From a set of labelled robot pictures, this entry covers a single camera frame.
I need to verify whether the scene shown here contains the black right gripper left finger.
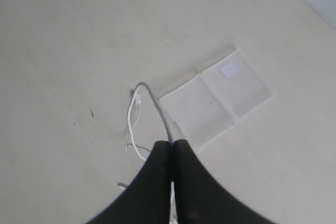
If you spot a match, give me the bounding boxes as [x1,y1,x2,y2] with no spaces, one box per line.
[89,141,171,224]

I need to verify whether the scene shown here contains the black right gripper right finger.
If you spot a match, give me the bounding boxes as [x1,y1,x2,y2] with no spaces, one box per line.
[173,140,273,224]

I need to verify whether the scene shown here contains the white wired earphones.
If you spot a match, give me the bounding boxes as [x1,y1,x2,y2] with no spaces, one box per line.
[118,82,178,223]

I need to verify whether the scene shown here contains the clear plastic storage case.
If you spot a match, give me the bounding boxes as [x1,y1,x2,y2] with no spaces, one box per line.
[160,49,274,151]

